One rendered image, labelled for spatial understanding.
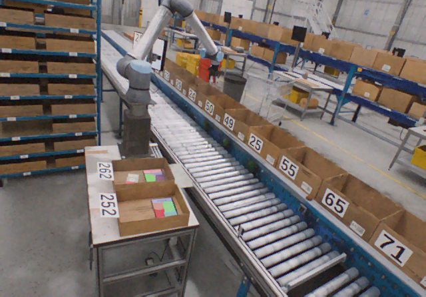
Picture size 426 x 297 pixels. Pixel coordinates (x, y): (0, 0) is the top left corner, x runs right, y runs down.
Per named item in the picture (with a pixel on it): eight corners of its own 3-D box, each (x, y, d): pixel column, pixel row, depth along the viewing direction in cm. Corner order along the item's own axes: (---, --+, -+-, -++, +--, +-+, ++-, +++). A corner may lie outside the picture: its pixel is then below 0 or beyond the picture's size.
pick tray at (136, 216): (114, 202, 161) (114, 189, 156) (175, 195, 177) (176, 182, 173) (119, 237, 138) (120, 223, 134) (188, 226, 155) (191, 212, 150)
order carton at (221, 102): (202, 110, 292) (204, 95, 285) (224, 109, 308) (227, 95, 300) (221, 125, 263) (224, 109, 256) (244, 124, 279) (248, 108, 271)
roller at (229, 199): (208, 205, 182) (209, 199, 180) (265, 190, 209) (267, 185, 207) (212, 210, 178) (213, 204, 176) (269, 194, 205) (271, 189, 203)
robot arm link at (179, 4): (187, -8, 189) (226, 56, 241) (177, -9, 197) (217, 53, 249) (177, 4, 188) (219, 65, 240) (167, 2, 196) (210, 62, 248)
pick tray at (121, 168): (110, 172, 187) (110, 160, 183) (164, 168, 203) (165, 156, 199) (114, 198, 164) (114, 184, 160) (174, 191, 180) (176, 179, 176)
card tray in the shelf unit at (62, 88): (48, 94, 242) (47, 83, 238) (49, 84, 266) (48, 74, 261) (94, 94, 262) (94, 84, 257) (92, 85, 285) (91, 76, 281)
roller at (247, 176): (195, 188, 196) (196, 182, 194) (250, 176, 223) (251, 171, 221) (198, 192, 192) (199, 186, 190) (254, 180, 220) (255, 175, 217)
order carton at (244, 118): (220, 125, 263) (223, 109, 256) (244, 123, 279) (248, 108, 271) (244, 144, 234) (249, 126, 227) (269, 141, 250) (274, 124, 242)
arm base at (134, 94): (130, 102, 187) (131, 89, 183) (121, 94, 200) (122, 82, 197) (155, 102, 199) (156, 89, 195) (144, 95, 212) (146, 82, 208)
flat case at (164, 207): (156, 223, 151) (157, 221, 151) (150, 201, 167) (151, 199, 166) (180, 220, 157) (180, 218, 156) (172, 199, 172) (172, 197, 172)
